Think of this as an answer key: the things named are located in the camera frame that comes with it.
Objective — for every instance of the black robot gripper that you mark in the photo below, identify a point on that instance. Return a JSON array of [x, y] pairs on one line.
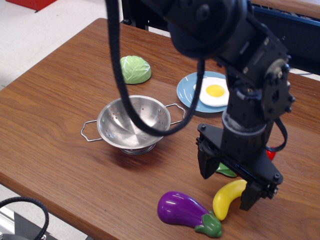
[[244, 152]]

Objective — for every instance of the yellow toy banana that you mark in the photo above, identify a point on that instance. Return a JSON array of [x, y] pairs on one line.
[[225, 196]]

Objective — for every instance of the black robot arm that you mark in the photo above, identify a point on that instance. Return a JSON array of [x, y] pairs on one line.
[[256, 70]]

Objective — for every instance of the red toy chili pepper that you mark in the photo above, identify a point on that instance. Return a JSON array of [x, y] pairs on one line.
[[224, 170]]

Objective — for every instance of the purple toy eggplant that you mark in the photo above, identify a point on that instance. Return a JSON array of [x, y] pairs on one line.
[[177, 208]]

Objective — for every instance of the toy fried egg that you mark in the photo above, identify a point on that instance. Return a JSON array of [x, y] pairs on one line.
[[214, 92]]

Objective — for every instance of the light blue plate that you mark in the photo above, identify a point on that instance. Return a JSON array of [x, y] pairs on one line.
[[186, 89]]

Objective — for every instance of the green toy cabbage half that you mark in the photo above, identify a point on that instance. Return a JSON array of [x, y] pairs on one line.
[[135, 69]]

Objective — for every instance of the red box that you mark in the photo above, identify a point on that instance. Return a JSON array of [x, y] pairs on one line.
[[36, 5]]

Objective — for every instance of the steel colander with handles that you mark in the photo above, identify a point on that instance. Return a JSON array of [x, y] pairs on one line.
[[117, 129]]

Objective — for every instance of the black metal frame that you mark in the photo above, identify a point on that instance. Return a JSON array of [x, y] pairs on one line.
[[295, 23]]

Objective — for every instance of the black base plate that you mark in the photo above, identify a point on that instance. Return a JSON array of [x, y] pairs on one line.
[[15, 227]]

